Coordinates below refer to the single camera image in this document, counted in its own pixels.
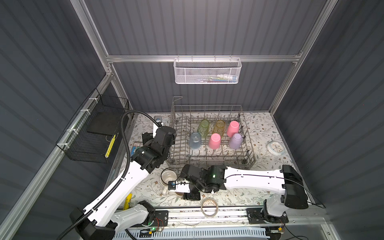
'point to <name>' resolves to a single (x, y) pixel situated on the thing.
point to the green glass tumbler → (203, 128)
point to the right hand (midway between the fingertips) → (183, 193)
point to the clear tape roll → (202, 209)
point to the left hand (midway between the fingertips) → (158, 133)
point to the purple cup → (236, 141)
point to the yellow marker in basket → (107, 153)
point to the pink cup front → (233, 128)
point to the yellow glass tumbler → (219, 127)
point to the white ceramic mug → (166, 176)
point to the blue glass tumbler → (195, 140)
